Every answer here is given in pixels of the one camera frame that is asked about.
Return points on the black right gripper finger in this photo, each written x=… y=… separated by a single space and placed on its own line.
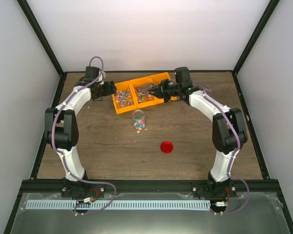
x=156 y=88
x=156 y=94

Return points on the clear plastic jar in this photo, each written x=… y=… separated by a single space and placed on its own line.
x=139 y=119

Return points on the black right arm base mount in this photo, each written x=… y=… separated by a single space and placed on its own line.
x=208 y=189

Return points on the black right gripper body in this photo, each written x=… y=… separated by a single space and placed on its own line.
x=170 y=90

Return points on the light blue slotted cable duct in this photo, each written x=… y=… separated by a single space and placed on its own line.
x=196 y=205

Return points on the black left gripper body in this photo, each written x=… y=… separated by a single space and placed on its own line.
x=103 y=92

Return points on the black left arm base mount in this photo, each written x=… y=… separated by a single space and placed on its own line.
x=77 y=189

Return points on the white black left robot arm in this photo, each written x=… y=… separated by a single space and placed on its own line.
x=61 y=128

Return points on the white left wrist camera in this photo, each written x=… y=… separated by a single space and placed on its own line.
x=102 y=77

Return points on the red jar lid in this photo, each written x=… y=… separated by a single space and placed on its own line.
x=166 y=147

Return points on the brown slotted plastic scoop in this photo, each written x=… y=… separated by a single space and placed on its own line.
x=144 y=89

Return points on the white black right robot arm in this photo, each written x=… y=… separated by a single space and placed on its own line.
x=229 y=132

